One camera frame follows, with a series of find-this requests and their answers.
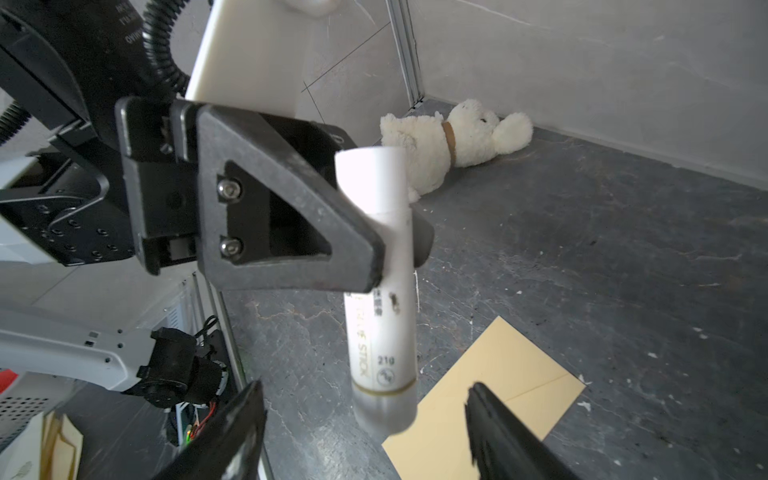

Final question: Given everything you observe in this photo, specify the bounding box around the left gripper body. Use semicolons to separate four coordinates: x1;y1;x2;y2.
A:
115;97;199;276

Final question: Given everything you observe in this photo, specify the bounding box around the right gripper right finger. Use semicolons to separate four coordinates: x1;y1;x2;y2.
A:
465;382;578;480

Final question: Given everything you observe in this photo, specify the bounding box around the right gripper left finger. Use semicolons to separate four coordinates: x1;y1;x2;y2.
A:
154;381;267;480

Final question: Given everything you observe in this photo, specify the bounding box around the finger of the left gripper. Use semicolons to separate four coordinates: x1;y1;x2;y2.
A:
196;105;385;293
265;115;434;269

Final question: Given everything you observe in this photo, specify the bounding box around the yellow envelope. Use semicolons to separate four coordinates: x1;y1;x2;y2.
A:
383;317;585;479

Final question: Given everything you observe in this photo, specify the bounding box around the white glue stick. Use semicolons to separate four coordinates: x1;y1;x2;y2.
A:
333;145;419;439

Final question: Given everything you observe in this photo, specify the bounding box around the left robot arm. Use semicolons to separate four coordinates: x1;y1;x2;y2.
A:
1;1;434;293

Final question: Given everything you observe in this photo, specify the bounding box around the white teddy bear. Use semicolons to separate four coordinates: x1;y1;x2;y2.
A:
380;99;533;203

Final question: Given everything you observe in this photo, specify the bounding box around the stack of envelopes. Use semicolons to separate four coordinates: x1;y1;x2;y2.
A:
1;411;84;480

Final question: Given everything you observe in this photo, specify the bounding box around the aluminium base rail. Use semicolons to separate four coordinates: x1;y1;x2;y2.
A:
175;271;247;448

